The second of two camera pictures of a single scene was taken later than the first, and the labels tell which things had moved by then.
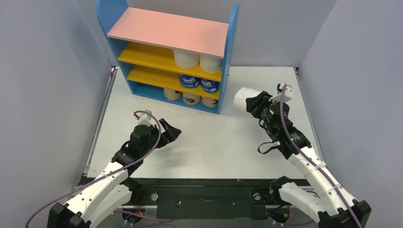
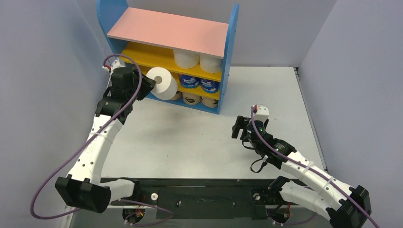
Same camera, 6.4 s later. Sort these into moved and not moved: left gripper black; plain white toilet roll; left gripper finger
Moved: left gripper finger; left gripper black
Not moved: plain white toilet roll
